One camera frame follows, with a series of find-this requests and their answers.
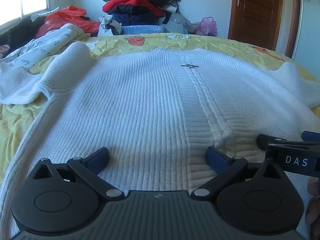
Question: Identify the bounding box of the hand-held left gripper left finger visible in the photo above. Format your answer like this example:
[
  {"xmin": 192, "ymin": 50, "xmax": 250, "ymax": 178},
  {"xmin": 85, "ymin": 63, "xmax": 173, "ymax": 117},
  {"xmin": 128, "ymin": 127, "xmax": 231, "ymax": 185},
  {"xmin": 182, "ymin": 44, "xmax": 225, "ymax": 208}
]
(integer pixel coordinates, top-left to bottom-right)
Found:
[{"xmin": 32, "ymin": 147, "xmax": 125, "ymax": 201}]

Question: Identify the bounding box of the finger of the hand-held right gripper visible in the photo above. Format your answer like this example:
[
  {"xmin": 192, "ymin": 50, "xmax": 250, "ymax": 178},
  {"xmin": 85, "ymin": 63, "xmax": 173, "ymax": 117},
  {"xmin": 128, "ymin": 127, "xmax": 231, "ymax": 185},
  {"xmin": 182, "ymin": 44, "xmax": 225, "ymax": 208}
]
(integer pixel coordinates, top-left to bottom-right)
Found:
[
  {"xmin": 301, "ymin": 131, "xmax": 320, "ymax": 142},
  {"xmin": 257, "ymin": 134, "xmax": 320, "ymax": 151}
]

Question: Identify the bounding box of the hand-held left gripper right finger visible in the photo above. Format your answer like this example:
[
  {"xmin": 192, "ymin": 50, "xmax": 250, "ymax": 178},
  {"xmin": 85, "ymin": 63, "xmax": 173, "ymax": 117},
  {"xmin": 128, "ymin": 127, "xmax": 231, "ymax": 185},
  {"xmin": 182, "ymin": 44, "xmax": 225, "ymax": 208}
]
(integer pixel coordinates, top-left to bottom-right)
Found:
[{"xmin": 191, "ymin": 146, "xmax": 288, "ymax": 201}]

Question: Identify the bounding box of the white knit sweater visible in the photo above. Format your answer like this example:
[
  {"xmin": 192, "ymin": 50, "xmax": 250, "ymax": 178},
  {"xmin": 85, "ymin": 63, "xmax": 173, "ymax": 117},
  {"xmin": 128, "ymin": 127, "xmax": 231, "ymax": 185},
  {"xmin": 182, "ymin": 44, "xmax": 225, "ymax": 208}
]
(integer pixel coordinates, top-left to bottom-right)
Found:
[{"xmin": 0, "ymin": 42, "xmax": 320, "ymax": 240}]

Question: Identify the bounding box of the pile of dark and red clothes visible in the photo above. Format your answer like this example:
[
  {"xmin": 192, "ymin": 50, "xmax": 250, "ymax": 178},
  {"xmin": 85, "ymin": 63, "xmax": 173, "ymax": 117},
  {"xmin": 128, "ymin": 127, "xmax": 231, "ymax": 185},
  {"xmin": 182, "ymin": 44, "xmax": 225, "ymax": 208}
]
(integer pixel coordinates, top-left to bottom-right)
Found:
[{"xmin": 102, "ymin": 0, "xmax": 165, "ymax": 18}]

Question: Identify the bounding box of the person's right hand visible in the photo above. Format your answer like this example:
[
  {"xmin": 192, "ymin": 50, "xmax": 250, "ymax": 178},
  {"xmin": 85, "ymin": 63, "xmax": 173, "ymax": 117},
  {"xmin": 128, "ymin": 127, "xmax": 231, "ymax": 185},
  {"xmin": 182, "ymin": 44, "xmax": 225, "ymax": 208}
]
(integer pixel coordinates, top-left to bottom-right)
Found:
[{"xmin": 305, "ymin": 177, "xmax": 320, "ymax": 227}]

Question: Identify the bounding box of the yellow printed bed sheet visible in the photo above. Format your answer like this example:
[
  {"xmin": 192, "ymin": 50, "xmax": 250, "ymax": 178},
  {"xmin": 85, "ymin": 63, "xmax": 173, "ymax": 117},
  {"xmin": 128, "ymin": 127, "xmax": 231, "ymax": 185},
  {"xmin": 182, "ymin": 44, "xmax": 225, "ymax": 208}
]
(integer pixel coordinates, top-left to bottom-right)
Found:
[{"xmin": 0, "ymin": 33, "xmax": 320, "ymax": 180}]

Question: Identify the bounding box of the white printed quilt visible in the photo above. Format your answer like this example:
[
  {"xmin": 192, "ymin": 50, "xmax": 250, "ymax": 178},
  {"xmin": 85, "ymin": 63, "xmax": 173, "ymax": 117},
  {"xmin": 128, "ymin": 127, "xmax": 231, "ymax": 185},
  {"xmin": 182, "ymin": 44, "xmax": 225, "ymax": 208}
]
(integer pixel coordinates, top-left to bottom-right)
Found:
[{"xmin": 0, "ymin": 23, "xmax": 88, "ymax": 68}]

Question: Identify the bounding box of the brown wooden door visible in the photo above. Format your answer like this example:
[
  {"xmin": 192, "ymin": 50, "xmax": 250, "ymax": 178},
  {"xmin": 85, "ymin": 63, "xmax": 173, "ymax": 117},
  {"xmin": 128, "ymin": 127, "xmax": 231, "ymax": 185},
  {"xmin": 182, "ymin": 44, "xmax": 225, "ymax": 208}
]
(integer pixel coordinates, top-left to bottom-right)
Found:
[{"xmin": 227, "ymin": 0, "xmax": 300, "ymax": 59}]

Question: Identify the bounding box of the pink plastic bag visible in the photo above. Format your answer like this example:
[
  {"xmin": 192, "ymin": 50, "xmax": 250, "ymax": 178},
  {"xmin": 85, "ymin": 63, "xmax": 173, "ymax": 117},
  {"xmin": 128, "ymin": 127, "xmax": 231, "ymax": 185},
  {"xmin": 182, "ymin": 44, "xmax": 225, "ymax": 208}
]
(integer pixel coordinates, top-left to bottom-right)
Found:
[{"xmin": 194, "ymin": 17, "xmax": 217, "ymax": 37}]

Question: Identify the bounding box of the white plastic bag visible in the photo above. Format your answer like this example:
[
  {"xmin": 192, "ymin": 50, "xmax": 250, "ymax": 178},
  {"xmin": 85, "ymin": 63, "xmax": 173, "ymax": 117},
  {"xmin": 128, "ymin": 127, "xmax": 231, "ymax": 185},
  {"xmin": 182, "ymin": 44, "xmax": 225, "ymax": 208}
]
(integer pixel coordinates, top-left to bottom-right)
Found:
[{"xmin": 97, "ymin": 15, "xmax": 123, "ymax": 37}]

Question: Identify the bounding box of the light blue knit cloth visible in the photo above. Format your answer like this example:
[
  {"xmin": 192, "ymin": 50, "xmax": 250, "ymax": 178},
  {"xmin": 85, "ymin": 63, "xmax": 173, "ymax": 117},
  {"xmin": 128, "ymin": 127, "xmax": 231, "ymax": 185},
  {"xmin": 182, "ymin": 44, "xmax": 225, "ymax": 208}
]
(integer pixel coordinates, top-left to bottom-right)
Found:
[{"xmin": 120, "ymin": 25, "xmax": 169, "ymax": 35}]

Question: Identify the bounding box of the grey cloth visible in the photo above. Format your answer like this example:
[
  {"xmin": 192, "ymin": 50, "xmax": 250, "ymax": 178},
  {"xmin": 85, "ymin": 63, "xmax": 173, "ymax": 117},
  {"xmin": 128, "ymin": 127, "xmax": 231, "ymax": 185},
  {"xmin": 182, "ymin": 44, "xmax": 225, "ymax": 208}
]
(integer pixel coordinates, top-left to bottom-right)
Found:
[{"xmin": 165, "ymin": 12, "xmax": 198, "ymax": 34}]

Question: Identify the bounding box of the red plastic bag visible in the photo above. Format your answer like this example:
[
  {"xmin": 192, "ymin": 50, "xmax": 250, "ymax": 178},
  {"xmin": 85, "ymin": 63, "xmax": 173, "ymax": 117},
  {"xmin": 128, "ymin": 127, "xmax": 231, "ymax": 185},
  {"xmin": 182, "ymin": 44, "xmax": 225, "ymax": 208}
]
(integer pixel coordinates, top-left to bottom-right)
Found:
[{"xmin": 35, "ymin": 5, "xmax": 102, "ymax": 38}]

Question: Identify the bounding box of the navy jacket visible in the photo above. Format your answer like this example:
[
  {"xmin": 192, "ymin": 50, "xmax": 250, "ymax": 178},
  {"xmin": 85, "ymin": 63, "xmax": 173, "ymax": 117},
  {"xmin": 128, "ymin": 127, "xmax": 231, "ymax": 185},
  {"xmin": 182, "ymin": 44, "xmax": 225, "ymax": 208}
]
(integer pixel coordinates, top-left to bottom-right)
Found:
[{"xmin": 110, "ymin": 5, "xmax": 165, "ymax": 27}]

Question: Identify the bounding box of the black cloth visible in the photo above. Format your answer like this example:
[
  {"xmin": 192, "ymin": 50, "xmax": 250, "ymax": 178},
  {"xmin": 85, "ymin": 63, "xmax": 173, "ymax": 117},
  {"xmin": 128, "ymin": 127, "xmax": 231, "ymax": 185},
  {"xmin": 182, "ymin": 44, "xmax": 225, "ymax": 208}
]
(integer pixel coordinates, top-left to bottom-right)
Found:
[{"xmin": 0, "ymin": 15, "xmax": 49, "ymax": 53}]

